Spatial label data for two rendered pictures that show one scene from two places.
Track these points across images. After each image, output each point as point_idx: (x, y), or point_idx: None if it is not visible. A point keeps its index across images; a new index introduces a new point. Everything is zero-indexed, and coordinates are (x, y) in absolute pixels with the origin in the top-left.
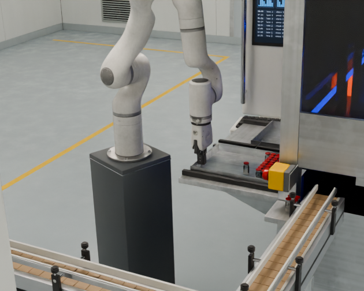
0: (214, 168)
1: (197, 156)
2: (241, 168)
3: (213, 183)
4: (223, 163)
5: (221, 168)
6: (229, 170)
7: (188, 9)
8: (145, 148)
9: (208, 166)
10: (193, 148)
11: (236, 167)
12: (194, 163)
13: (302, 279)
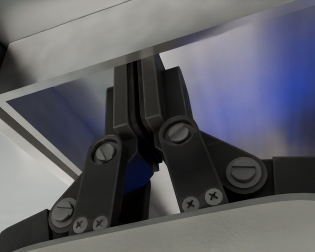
0: (209, 87)
1: (114, 110)
2: (276, 156)
3: (64, 174)
4: None
5: (233, 109)
6: (229, 143)
7: None
8: None
9: (210, 47)
10: (21, 248)
11: (279, 140)
12: (56, 83)
13: None
